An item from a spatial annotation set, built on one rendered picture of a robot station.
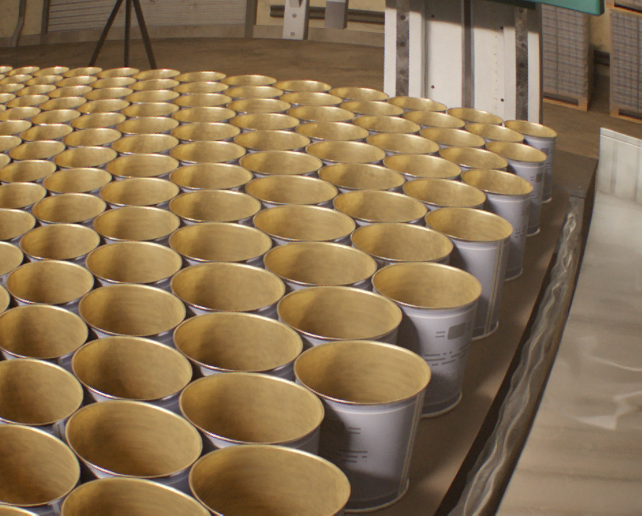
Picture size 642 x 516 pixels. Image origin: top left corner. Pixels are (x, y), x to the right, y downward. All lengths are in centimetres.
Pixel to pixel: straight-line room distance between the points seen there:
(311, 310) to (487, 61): 135
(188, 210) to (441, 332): 24
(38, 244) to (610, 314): 48
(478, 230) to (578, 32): 670
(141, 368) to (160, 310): 6
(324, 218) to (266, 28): 926
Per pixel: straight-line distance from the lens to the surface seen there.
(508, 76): 181
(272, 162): 82
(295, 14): 103
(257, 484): 42
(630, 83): 747
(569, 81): 746
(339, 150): 86
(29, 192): 76
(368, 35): 952
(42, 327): 53
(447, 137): 95
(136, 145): 88
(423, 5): 185
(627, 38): 742
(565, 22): 740
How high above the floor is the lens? 139
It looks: 21 degrees down
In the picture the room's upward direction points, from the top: 2 degrees clockwise
